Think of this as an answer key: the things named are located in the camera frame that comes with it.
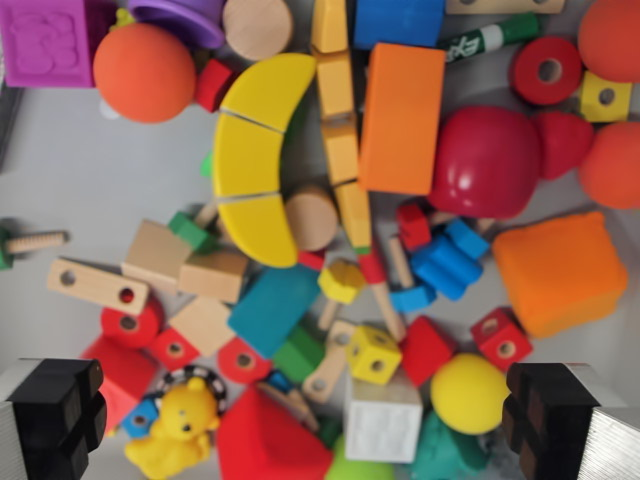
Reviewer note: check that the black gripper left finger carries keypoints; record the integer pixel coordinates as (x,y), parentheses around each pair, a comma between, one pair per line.
(50,415)

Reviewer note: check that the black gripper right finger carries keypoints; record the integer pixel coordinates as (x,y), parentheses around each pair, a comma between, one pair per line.
(555,420)

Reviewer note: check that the blue wooden cube with hole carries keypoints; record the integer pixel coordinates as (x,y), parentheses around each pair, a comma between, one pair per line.
(131,425)

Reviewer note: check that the red embossed soft block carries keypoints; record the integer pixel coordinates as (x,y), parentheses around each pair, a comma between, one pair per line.
(125,375)

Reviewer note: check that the yellow rubber ball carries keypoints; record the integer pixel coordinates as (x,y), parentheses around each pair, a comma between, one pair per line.
(467,395)

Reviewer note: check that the red wooden cube with holes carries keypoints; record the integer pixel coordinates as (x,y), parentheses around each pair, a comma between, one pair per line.
(500,332)

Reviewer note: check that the teal soft rubber toy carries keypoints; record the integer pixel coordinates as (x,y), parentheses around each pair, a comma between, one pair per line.
(445,455)

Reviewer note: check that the yellow rubber bear toy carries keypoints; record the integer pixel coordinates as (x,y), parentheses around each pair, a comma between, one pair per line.
(175,430)

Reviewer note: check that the red wooden cube with hole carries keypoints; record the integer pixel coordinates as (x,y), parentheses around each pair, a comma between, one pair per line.
(162,352)

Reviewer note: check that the red wooden wheel with hole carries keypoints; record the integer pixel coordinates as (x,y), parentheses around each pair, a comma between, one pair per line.
(530,82)
(230,367)
(145,325)

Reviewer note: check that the wooden plank with holes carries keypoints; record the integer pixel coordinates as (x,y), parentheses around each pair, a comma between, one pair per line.
(500,5)
(327,372)
(95,286)

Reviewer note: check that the orange soft foam block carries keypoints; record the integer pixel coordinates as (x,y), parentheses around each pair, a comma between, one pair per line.
(562,275)

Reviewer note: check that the plain red wooden cube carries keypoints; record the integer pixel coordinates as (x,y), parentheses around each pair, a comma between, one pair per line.
(427,350)

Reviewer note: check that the white soft block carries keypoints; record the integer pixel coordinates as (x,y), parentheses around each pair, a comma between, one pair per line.
(382,425)

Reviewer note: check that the green-headed wooden toy bolt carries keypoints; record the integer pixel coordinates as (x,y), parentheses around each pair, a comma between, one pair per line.
(35,241)

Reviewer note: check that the blue-headed wooden toy bolt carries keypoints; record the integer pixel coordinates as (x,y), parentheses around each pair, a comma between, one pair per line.
(412,299)
(282,387)

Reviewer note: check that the blue ridged wooden block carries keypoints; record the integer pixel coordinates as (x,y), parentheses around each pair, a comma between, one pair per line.
(447,262)

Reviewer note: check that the yellow wooden cube with holes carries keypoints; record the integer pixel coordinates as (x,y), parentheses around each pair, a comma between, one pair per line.
(374,352)

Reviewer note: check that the lime green ball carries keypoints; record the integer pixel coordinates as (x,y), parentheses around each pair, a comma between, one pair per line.
(357,465)

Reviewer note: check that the plain wooden rectangular block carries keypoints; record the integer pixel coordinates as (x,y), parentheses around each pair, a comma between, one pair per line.
(212,277)

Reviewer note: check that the large red triangular block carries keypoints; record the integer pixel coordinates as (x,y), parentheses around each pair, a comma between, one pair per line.
(265,445)

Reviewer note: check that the green wooden nut with peg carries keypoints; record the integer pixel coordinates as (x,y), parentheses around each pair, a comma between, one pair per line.
(190,231)

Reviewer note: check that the red-capped wooden stick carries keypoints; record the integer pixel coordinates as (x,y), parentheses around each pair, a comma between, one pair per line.
(372,267)

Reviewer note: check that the red-headed wooden toy bolt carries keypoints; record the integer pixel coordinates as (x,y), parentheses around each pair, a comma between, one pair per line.
(415,225)

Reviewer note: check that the teal wooden block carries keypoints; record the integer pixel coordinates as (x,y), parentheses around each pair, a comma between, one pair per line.
(272,310)

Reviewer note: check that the yellow-headed wooden toy bolt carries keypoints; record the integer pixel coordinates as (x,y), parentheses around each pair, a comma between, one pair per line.
(342,281)

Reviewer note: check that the green wooden block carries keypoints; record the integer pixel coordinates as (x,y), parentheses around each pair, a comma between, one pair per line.
(297,355)

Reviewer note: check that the large red wooden apple half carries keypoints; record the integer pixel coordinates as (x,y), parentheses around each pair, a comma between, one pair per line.
(485,160)

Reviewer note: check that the small red wooden dome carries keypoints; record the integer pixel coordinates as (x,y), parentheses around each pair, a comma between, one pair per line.
(562,145)

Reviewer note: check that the small red wooden piece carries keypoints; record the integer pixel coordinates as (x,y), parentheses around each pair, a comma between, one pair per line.
(311,260)

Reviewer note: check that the small green toy piece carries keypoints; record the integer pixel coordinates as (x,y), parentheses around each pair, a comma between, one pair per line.
(207,165)

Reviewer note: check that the yellow wooden cube with hole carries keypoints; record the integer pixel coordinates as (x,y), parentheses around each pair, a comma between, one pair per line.
(592,107)

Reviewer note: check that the plain wooden cylinder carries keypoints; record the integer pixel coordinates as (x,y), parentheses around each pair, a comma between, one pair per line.
(257,27)
(311,220)

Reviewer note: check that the yellow sliced wooden banana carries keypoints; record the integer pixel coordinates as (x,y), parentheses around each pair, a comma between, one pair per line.
(252,160)

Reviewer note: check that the orange rectangular wooden block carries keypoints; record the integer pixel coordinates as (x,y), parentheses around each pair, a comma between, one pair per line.
(400,120)

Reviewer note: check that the yellow sliced wooden toy food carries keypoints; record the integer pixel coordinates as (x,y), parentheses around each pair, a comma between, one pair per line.
(340,125)

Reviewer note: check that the small red wooden cube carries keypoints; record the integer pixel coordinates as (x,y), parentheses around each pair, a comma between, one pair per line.
(214,84)

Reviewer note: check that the purple embossed soft block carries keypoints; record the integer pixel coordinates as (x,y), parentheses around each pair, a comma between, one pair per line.
(45,42)

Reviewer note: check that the green Expo marker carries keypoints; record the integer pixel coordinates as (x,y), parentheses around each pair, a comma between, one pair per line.
(487,36)

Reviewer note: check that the small yellow-green toy piece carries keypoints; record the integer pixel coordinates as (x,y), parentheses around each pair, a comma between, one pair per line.
(122,17)

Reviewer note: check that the purple plastic cup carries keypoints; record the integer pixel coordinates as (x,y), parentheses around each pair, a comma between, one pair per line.
(175,20)

